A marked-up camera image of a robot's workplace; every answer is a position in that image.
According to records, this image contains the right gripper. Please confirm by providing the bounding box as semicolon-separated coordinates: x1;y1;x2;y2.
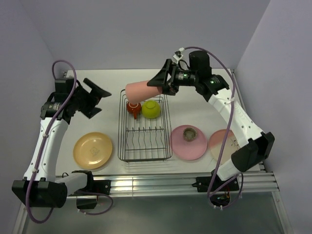
146;58;198;96

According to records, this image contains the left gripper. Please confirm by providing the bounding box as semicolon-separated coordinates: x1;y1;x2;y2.
70;78;111;118

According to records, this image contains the pink plastic cup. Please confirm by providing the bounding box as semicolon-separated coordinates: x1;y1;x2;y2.
125;81;162;104

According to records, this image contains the yellow-green bowl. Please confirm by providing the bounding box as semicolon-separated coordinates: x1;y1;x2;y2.
141;100;161;119

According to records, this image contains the dark red teacup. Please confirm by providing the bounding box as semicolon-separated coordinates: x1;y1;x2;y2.
126;102;141;119

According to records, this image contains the small speckled ceramic cup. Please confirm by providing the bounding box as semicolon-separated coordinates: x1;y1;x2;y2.
183;127;197;142

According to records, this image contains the pink cream floral plate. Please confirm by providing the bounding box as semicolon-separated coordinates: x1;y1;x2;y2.
208;129;240;165

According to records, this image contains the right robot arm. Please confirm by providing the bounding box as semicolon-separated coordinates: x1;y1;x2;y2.
147;47;275;190

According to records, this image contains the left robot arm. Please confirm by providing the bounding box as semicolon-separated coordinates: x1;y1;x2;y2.
12;78;111;208

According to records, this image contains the orange plastic plate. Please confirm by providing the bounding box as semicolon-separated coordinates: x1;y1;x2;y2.
73;132;113;170

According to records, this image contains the pink plastic plate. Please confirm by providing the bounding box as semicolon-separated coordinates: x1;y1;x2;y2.
169;125;208;160

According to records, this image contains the wire dish rack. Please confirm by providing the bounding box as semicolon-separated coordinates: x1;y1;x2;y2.
117;90;173;163

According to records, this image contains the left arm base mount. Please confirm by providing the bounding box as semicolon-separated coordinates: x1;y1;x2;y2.
57;170;114;216

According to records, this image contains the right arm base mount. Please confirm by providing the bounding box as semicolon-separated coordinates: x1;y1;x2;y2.
192;176;243;211

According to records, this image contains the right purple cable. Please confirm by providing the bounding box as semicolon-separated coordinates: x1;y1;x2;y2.
175;46;244;210

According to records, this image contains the aluminium frame rail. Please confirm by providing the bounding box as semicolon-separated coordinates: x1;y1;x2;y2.
56;170;280;198

